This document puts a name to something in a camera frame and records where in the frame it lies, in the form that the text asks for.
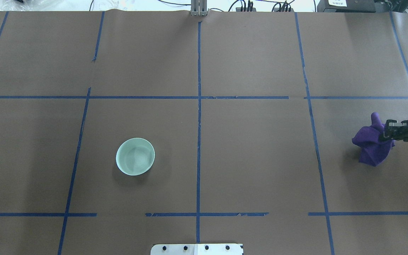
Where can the crumpled clear plastic wrap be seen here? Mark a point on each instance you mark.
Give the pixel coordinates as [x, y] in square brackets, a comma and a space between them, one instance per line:
[28, 5]

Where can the black computer box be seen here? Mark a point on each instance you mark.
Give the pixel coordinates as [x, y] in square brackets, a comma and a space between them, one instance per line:
[353, 6]

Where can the aluminium frame post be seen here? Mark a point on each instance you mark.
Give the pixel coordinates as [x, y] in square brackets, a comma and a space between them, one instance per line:
[199, 8]

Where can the mint green bowl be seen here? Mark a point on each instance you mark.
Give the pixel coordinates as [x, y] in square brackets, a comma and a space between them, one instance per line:
[135, 156]

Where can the purple cloth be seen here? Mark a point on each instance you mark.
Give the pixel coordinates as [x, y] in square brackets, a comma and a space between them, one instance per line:
[373, 150]

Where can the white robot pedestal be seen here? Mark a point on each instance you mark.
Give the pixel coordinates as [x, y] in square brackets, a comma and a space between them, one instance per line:
[198, 249]

